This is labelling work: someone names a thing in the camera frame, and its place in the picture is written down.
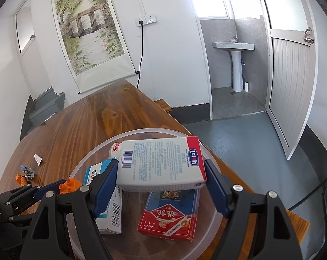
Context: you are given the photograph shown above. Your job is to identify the metal door latch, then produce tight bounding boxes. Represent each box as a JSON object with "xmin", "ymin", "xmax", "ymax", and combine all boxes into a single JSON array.
[{"xmin": 303, "ymin": 27, "xmax": 315, "ymax": 44}]

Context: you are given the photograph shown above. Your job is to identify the grey stairs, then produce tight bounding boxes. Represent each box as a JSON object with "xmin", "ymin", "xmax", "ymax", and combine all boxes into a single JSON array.
[{"xmin": 29, "ymin": 87, "xmax": 66, "ymax": 126}]

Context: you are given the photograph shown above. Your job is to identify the clear plastic container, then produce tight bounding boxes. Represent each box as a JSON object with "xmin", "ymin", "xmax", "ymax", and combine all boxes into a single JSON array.
[{"xmin": 67, "ymin": 128, "xmax": 224, "ymax": 260}]

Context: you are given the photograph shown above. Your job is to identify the thin black cable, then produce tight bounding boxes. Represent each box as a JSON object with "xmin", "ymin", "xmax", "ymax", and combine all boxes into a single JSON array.
[{"xmin": 288, "ymin": 165, "xmax": 327, "ymax": 212}]

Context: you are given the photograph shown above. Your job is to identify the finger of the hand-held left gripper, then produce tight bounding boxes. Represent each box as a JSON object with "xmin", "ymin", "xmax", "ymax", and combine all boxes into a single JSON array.
[
  {"xmin": 0, "ymin": 179, "xmax": 67, "ymax": 212},
  {"xmin": 6, "ymin": 202, "xmax": 41, "ymax": 223}
]

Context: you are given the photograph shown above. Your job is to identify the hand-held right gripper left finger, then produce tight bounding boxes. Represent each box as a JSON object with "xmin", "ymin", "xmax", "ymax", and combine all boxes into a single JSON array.
[{"xmin": 20, "ymin": 158, "xmax": 119, "ymax": 260}]

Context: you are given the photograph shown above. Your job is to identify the blue snack wrapper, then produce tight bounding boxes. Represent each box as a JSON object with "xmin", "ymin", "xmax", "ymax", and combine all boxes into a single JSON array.
[{"xmin": 20, "ymin": 165, "xmax": 36, "ymax": 180}]

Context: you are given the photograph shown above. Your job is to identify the red blue playing card box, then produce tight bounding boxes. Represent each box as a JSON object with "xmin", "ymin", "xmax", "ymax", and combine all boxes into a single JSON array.
[{"xmin": 137, "ymin": 188, "xmax": 200, "ymax": 242}]

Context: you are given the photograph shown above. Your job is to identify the black power cable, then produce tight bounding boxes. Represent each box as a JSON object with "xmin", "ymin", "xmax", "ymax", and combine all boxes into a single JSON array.
[{"xmin": 136, "ymin": 23, "xmax": 144, "ymax": 88}]

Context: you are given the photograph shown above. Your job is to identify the white wall socket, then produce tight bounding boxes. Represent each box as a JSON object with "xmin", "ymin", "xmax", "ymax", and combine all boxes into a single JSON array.
[{"xmin": 137, "ymin": 15, "xmax": 157, "ymax": 27}]

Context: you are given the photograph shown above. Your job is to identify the white blue small box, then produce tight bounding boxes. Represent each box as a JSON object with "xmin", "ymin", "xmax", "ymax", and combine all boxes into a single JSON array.
[{"xmin": 83, "ymin": 159, "xmax": 122, "ymax": 235}]

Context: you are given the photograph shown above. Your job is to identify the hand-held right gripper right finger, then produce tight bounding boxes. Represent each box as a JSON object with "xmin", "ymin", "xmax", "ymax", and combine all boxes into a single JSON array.
[{"xmin": 204, "ymin": 159, "xmax": 305, "ymax": 260}]

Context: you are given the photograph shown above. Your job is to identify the wooden desktop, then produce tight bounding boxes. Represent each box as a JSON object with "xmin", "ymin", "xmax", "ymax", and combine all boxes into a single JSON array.
[{"xmin": 0, "ymin": 78, "xmax": 310, "ymax": 260}]

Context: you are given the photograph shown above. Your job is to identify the orange tube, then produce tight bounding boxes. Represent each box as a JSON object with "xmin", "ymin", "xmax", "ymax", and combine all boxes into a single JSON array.
[{"xmin": 14, "ymin": 174, "xmax": 28, "ymax": 187}]

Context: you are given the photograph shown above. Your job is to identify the wall scroll painting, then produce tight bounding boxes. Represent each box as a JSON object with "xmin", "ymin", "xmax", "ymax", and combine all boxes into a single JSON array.
[{"xmin": 50, "ymin": 0, "xmax": 137, "ymax": 95}]

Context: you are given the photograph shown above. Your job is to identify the white box red blue end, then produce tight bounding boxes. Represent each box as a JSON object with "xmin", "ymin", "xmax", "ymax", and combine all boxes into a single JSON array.
[{"xmin": 116, "ymin": 136, "xmax": 208, "ymax": 193}]

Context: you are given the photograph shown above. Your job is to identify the white pedestal sink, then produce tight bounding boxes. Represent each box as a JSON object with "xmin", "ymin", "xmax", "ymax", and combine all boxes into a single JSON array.
[{"xmin": 212, "ymin": 41, "xmax": 255, "ymax": 92}]

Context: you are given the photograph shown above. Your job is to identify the orange building block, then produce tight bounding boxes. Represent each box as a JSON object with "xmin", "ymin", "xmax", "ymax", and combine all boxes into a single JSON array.
[{"xmin": 58, "ymin": 178, "xmax": 81, "ymax": 195}]

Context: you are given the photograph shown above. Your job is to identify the white door with window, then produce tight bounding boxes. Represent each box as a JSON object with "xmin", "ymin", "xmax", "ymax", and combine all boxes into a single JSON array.
[{"xmin": 15, "ymin": 0, "xmax": 49, "ymax": 98}]

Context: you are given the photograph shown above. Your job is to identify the white panelled door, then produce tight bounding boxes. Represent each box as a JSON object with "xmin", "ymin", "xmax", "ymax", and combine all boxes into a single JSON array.
[{"xmin": 267, "ymin": 28, "xmax": 316, "ymax": 160}]

